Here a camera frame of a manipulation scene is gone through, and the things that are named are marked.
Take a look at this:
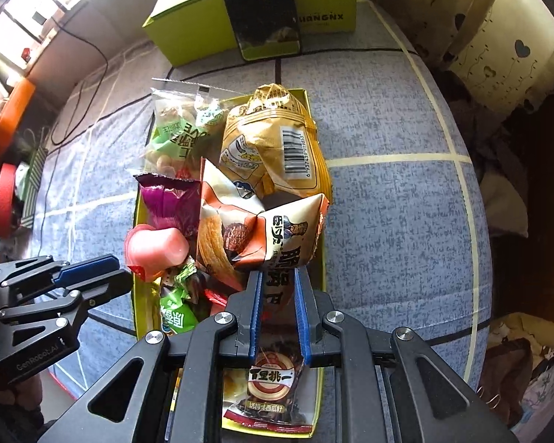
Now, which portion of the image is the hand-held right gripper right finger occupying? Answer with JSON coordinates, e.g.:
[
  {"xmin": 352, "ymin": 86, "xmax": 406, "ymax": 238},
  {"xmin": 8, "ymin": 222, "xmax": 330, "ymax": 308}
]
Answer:
[{"xmin": 293, "ymin": 268, "xmax": 518, "ymax": 443}]

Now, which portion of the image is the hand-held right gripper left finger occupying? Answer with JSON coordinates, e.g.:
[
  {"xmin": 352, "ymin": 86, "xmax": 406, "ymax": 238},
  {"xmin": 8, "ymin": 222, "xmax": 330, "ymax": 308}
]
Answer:
[{"xmin": 51, "ymin": 270, "xmax": 265, "ymax": 443}]

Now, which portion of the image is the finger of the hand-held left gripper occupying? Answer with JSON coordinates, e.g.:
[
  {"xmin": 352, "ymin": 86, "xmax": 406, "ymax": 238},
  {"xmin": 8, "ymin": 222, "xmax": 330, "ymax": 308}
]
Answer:
[
  {"xmin": 0, "ymin": 254, "xmax": 121, "ymax": 306},
  {"xmin": 0, "ymin": 268, "xmax": 134, "ymax": 365}
]

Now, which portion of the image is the green rimmed shallow box tray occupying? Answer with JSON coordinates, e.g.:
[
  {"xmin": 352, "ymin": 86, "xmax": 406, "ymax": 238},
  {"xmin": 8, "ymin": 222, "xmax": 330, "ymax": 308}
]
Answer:
[{"xmin": 131, "ymin": 87, "xmax": 328, "ymax": 439}]

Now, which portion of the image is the dark melon seed packet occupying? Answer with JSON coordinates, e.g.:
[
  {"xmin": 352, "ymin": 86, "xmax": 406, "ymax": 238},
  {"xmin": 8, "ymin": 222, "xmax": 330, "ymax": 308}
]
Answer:
[{"xmin": 222, "ymin": 327, "xmax": 305, "ymax": 427}]

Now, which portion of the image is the small green snack packet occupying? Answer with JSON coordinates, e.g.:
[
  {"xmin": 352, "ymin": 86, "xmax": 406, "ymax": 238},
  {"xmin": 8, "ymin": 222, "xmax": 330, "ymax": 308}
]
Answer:
[{"xmin": 158, "ymin": 258, "xmax": 204, "ymax": 337}]

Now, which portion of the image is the clear packet of brown eggs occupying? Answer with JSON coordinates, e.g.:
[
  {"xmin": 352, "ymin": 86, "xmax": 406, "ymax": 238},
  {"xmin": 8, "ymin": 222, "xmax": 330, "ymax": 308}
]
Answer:
[{"xmin": 222, "ymin": 368, "xmax": 252, "ymax": 409}]

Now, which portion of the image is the orange white chip packet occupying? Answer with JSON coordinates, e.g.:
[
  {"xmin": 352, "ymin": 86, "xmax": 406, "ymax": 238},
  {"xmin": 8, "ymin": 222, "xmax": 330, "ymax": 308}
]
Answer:
[{"xmin": 196, "ymin": 157, "xmax": 330, "ymax": 328}]

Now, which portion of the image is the purple snack packet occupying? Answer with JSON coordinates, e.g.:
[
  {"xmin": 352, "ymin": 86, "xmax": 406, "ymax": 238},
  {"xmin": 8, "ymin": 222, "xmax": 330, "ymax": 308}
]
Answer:
[{"xmin": 134, "ymin": 172, "xmax": 204, "ymax": 241}]

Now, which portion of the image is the clear peanut bag green label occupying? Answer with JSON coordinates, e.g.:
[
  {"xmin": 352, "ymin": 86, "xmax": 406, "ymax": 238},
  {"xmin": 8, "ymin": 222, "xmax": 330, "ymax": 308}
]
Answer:
[{"xmin": 141, "ymin": 78, "xmax": 227, "ymax": 181}]

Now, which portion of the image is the yellow puffed snack packet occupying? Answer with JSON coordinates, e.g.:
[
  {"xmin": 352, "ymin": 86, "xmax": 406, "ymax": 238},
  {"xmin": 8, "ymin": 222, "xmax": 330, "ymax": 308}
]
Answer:
[{"xmin": 218, "ymin": 83, "xmax": 334, "ymax": 206}]

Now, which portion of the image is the person's left hand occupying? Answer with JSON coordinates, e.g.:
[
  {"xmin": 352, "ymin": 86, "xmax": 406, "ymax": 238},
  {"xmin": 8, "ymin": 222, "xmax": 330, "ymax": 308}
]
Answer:
[{"xmin": 0, "ymin": 371, "xmax": 44, "ymax": 430}]

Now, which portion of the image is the striped gift bag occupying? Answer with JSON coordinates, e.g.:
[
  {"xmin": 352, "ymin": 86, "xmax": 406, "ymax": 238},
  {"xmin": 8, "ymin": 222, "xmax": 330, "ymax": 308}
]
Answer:
[{"xmin": 16, "ymin": 145, "xmax": 49, "ymax": 229}]

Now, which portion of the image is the red tape roll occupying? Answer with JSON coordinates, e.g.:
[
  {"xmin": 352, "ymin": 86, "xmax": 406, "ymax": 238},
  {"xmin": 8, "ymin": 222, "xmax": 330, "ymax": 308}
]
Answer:
[{"xmin": 0, "ymin": 162, "xmax": 19, "ymax": 238}]

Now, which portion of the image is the orange tray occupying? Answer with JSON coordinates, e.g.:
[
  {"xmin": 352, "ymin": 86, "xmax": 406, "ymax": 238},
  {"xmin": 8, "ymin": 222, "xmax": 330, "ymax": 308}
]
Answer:
[{"xmin": 0, "ymin": 78, "xmax": 37, "ymax": 162}]

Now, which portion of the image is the green cardboard box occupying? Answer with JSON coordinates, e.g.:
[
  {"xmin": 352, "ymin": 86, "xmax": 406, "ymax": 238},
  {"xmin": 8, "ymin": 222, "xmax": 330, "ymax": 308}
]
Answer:
[{"xmin": 142, "ymin": 0, "xmax": 357, "ymax": 68}]

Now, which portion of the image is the black phone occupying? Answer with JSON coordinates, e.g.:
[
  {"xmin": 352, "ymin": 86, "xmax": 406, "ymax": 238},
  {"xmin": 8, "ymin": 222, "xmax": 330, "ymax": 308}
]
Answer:
[{"xmin": 212, "ymin": 0, "xmax": 303, "ymax": 62}]

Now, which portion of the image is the beige heart print cushion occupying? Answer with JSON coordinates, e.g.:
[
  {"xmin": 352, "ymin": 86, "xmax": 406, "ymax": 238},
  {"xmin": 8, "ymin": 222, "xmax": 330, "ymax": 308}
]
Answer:
[{"xmin": 358, "ymin": 0, "xmax": 554, "ymax": 116}]

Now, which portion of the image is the thin black cable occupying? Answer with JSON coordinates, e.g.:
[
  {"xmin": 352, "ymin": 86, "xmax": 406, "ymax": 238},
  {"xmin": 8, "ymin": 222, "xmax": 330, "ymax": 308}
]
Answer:
[{"xmin": 50, "ymin": 11, "xmax": 110, "ymax": 146}]

